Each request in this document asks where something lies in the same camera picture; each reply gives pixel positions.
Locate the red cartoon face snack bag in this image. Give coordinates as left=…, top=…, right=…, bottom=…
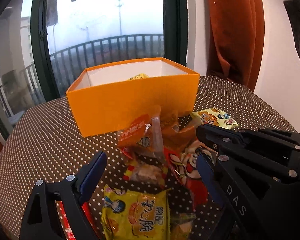
left=164, top=140, right=218, bottom=209

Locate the clear orange snack packet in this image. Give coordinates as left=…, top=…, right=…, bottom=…
left=117, top=114, right=165, bottom=163

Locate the yellow cartoon crisp packet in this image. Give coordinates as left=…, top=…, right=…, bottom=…
left=101, top=185, right=171, bottom=239

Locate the large yellow snack bag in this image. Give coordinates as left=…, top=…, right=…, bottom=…
left=128, top=73, right=149, bottom=80

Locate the white red snack box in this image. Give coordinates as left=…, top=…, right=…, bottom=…
left=56, top=200, right=102, bottom=239

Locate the small yellow snack packet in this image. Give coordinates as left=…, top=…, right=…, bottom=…
left=190, top=107, right=239, bottom=129

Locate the orange wrapped snack packet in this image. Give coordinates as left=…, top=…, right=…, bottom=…
left=160, top=112, right=201, bottom=153

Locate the brown polka dot tablecloth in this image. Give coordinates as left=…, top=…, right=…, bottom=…
left=0, top=76, right=294, bottom=239

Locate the orange cardboard box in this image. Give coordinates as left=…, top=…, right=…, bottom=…
left=66, top=57, right=200, bottom=137

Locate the right rust orange curtain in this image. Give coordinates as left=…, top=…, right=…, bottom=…
left=207, top=0, right=264, bottom=90

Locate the black balcony railing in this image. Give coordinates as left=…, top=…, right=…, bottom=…
left=50, top=34, right=164, bottom=96

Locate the hanging grey garment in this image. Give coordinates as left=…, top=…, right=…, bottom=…
left=46, top=0, right=58, bottom=27

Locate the dark green window frame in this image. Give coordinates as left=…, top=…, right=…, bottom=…
left=0, top=0, right=190, bottom=140

